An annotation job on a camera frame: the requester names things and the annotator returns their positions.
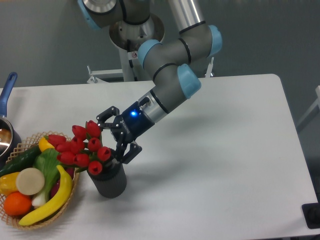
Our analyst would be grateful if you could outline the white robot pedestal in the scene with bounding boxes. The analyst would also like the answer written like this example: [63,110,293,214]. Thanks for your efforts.
[86,14,215,84]

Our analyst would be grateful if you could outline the yellow bell pepper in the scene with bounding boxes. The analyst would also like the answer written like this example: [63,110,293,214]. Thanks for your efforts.
[0,172,20,196]

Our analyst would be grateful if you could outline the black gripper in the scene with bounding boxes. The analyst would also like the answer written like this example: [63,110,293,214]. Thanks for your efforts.
[96,101,155,164]

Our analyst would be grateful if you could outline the yellow banana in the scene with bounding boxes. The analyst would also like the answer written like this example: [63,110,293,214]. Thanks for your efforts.
[18,165,73,226]

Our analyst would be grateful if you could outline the woven wicker basket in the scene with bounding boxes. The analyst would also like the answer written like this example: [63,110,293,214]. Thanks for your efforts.
[0,131,80,230]

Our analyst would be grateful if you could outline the black device at table edge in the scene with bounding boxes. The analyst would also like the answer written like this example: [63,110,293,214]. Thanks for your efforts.
[301,202,320,229]

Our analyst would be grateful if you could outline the green cucumber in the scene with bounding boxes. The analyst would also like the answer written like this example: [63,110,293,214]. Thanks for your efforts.
[0,145,42,177]

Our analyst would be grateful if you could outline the beige round disc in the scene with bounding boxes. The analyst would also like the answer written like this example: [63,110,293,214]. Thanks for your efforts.
[15,167,45,196]

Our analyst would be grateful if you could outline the dark grey ribbed vase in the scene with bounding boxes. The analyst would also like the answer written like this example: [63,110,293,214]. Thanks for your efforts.
[87,148,127,199]

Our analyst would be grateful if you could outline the green bok choy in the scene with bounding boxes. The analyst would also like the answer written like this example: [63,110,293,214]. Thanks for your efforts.
[31,148,61,208]

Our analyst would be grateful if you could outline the red tulip bouquet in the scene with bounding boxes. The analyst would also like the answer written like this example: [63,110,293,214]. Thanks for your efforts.
[44,120,113,176]

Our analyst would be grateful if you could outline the dark red vegetable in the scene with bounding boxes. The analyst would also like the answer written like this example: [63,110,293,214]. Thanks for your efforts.
[50,167,75,199]

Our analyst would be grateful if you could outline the blue handled saucepan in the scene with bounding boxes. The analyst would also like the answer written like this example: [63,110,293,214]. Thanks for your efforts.
[0,72,22,169]

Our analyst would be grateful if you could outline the orange fruit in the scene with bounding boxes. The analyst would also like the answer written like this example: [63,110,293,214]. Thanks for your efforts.
[3,191,32,216]

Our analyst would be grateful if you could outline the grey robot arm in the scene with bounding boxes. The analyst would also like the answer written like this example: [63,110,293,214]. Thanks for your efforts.
[78,0,222,164]

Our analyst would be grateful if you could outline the white frame at right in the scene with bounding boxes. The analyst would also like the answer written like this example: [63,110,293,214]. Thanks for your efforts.
[296,85,320,133]

